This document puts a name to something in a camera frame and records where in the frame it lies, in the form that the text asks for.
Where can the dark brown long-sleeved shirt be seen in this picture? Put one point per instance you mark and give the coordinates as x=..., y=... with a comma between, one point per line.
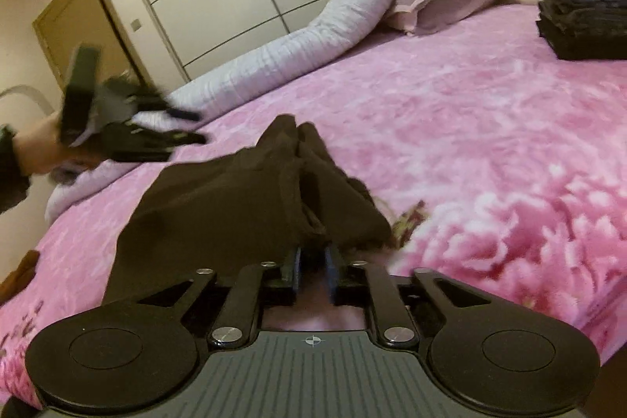
x=220, y=202

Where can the person's left hand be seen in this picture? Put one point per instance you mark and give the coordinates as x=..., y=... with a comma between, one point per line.
x=39, y=146

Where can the pale grey rolled quilt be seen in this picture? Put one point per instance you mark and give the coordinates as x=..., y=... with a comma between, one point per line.
x=294, y=50

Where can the brown object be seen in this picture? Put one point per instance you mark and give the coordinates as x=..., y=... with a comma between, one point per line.
x=19, y=276

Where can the wooden door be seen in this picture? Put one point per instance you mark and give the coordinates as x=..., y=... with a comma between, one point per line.
x=63, y=21

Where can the dark grey folded jeans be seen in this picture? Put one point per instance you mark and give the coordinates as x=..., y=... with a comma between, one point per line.
x=583, y=24

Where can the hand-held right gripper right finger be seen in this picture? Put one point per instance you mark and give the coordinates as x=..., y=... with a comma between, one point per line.
x=331, y=272

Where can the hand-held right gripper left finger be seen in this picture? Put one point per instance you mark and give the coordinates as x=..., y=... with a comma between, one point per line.
x=297, y=272

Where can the pink floral blanket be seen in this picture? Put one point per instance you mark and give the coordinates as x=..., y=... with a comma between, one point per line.
x=441, y=129

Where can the wall light switch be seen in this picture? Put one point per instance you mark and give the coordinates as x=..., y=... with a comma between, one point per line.
x=135, y=24

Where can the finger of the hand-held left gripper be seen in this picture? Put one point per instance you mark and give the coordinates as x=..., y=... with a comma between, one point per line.
x=142, y=144
x=166, y=108

